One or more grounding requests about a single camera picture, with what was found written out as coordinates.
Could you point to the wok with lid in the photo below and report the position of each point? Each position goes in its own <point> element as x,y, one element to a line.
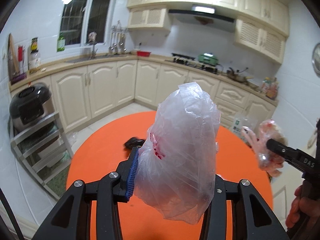
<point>236,76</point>

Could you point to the black plastic bag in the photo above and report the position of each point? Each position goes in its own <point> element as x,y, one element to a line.
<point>134,142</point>

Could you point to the black range hood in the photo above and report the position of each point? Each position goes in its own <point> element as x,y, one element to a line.
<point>205,16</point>

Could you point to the sink faucet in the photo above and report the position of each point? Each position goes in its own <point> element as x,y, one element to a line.
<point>92,41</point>

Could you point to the green electric pot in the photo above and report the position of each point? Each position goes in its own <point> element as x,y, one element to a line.
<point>208,58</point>

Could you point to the green dish soap bottle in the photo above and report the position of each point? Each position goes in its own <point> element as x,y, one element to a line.
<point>61,43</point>

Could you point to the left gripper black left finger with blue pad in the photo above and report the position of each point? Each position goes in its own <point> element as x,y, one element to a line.
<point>70,218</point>

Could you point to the red basin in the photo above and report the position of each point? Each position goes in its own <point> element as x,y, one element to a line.
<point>143,53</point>

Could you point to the hanging utensil rack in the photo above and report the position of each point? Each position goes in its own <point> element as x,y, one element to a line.
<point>118,40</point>

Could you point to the window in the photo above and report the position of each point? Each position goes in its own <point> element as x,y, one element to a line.
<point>81,17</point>

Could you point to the metal shelf rack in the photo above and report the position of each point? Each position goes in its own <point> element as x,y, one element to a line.
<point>45,152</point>

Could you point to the person's right hand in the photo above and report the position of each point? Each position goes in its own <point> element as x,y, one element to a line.
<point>302,205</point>

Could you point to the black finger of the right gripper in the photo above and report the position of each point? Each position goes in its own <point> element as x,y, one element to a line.
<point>290,155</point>

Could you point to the door handle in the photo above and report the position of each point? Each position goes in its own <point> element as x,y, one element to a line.
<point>312,139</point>

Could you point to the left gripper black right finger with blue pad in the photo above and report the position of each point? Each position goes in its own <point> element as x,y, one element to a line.
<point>252,218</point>

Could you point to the black gas stove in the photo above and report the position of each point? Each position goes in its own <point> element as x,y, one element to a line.
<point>193,63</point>

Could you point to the rice bag on floor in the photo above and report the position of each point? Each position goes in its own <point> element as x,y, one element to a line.
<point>239,121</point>

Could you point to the black rice cooker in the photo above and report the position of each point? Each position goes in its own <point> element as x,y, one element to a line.
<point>30,105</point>

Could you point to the clear plastic bag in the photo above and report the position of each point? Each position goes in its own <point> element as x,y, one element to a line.
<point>176,164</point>

